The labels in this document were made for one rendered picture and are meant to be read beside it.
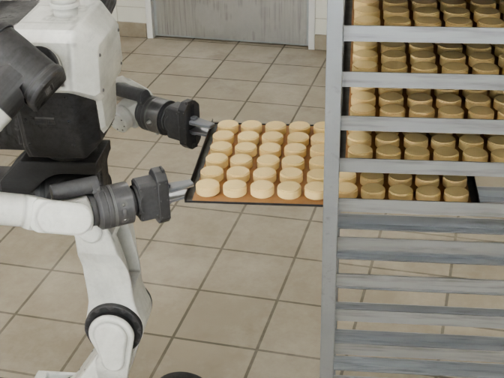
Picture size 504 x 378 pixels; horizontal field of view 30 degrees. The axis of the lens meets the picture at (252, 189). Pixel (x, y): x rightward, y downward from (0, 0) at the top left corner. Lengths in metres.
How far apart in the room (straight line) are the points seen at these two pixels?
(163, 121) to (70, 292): 1.42
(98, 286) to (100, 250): 0.12
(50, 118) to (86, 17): 0.23
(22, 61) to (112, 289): 0.68
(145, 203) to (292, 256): 1.83
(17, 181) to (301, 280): 1.64
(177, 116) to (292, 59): 3.50
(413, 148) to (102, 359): 0.94
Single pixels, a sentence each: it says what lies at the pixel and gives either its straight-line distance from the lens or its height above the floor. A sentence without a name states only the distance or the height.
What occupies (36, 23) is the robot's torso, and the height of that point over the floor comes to 1.37.
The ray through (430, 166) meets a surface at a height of 1.14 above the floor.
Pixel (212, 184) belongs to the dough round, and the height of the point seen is 1.06.
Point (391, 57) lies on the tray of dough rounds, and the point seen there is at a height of 1.33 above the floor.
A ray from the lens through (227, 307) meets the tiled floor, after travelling 3.44.
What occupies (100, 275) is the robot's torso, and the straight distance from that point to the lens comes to 2.27.
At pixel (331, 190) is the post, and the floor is 1.10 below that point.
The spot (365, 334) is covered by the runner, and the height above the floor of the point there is 0.42.
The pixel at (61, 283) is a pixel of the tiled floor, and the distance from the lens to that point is 3.65.
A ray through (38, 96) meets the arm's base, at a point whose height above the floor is 1.29.
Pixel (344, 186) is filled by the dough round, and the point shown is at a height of 1.06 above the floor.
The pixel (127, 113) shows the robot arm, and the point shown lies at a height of 1.05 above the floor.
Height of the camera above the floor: 1.97
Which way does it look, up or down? 28 degrees down
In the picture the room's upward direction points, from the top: 1 degrees counter-clockwise
